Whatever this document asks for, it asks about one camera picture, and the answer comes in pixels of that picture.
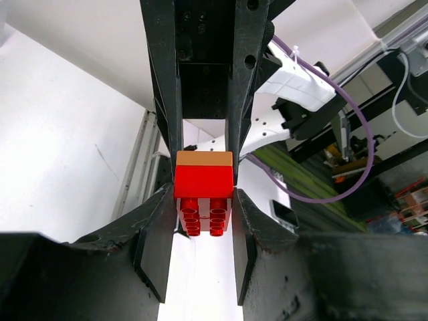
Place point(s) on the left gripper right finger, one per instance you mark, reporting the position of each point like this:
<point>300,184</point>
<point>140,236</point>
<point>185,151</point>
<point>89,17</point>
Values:
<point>324,276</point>

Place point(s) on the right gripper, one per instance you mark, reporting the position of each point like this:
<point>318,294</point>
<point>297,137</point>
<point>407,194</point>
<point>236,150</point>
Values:
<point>210,36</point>

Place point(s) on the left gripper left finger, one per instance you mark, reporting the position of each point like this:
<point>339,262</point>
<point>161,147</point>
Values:
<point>119,272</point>

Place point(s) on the red lego brick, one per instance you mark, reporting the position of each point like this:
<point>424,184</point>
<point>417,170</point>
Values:
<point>203,195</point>

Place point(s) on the orange lego brick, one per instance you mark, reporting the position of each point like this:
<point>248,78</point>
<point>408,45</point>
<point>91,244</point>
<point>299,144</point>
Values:
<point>204,158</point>

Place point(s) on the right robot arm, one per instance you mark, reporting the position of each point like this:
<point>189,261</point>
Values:
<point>280,72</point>

